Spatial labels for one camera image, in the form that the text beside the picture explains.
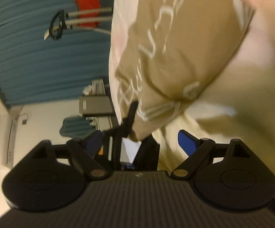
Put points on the white cloth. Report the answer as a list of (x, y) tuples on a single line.
[(88, 89)]

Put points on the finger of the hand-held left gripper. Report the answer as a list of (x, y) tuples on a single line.
[(129, 121)]

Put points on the blue curtain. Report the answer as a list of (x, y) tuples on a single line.
[(33, 59)]

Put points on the garment steamer stand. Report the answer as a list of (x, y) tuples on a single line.
[(80, 23)]

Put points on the tan t-shirt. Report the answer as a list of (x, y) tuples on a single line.
[(175, 52)]

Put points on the wavy-edged mirror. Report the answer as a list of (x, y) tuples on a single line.
[(74, 127)]

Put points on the beige chair with black frame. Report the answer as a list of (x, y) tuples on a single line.
[(94, 105)]

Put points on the white air conditioner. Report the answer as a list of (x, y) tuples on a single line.
[(11, 142)]

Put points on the pastel tie-dye duvet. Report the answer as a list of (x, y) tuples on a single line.
[(246, 104)]

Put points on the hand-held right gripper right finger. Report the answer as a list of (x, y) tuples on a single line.
[(187, 142)]

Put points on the white dresser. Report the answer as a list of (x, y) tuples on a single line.
[(100, 85)]

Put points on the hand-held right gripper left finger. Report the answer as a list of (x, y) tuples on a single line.
[(94, 142)]

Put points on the red fuzzy cloth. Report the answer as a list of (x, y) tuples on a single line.
[(88, 4)]

